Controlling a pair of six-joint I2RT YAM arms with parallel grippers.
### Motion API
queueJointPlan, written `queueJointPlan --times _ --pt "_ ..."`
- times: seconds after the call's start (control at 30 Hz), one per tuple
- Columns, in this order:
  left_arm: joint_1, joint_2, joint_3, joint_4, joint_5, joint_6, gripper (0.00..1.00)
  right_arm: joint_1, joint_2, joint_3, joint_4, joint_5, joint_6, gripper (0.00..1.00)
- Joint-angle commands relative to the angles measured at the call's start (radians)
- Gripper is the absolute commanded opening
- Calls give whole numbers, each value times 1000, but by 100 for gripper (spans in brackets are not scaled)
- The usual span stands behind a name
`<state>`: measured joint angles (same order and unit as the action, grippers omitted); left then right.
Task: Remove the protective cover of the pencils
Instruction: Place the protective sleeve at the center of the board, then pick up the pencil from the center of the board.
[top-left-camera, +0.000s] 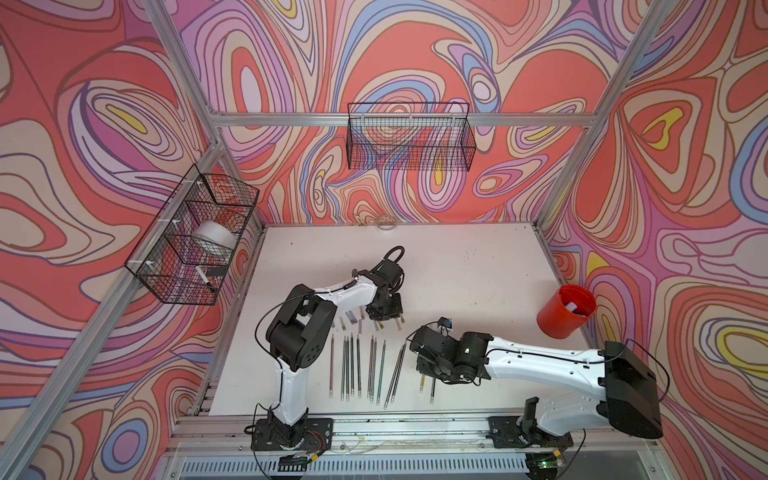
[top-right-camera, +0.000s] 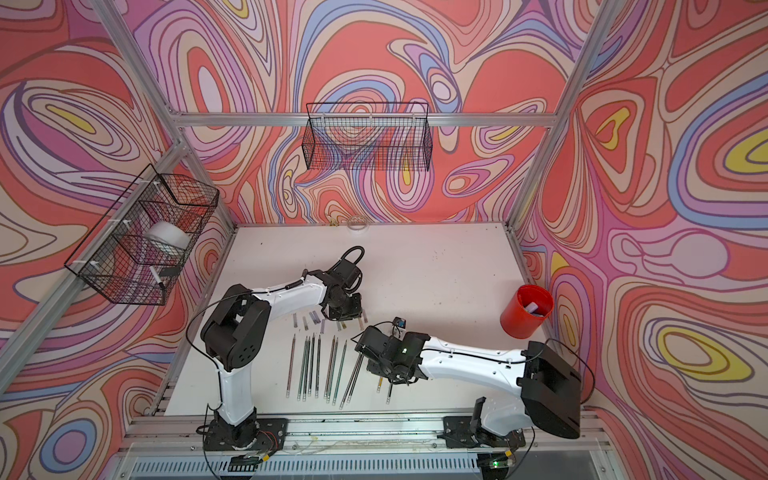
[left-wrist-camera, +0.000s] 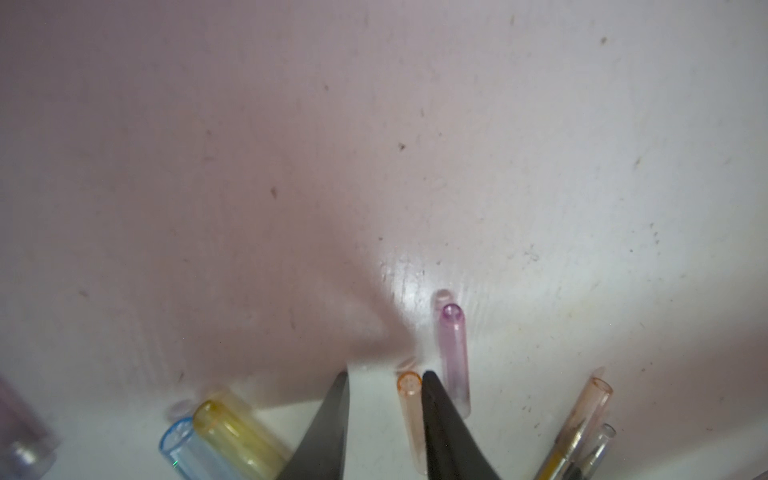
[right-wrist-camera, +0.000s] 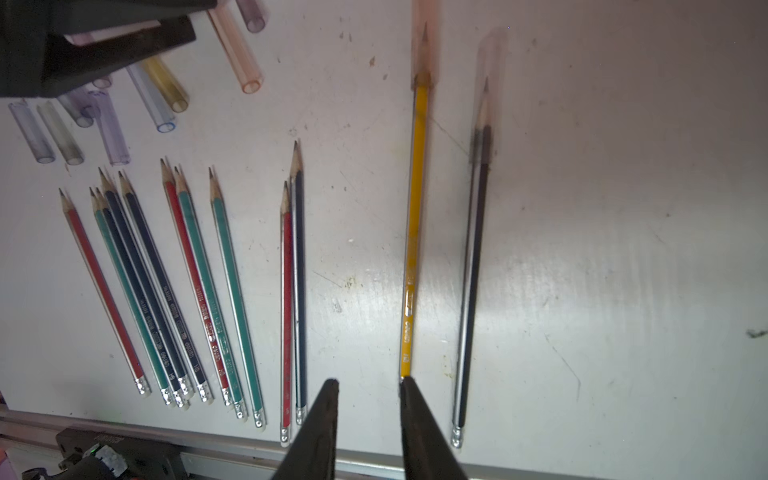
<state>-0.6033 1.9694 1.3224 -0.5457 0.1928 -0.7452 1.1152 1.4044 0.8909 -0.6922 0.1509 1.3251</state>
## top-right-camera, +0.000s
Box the dark blue pencil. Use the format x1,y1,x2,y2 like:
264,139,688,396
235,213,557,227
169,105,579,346
301,336,312,401
307,335,316,398

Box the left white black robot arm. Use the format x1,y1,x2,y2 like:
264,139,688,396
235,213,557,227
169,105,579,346
197,245,365,442

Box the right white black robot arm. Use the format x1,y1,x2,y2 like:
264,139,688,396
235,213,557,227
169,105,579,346
354,325,582,446

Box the bundle of coloured pencils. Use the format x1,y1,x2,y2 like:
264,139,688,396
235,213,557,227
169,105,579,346
339,355,362,410

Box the red plastic cup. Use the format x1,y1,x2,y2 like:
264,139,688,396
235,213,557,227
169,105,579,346
500,284,554,339

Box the white marker in basket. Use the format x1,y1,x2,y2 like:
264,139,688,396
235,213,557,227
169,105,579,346
149,266,166,290

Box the white tape roll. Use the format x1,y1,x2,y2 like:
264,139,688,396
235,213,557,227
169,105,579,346
144,221,191,255

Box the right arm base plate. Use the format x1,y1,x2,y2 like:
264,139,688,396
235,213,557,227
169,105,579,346
437,416,526,451

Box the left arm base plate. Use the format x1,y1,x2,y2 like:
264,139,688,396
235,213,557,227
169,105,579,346
196,418,289,453

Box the back wall wire basket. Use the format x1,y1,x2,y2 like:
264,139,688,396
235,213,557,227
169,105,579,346
301,100,433,173

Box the wall wire basket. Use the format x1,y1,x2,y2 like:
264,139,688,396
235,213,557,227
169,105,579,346
64,165,219,306
301,100,433,173

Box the left wall wire basket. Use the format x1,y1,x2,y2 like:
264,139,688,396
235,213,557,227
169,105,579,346
64,165,219,306

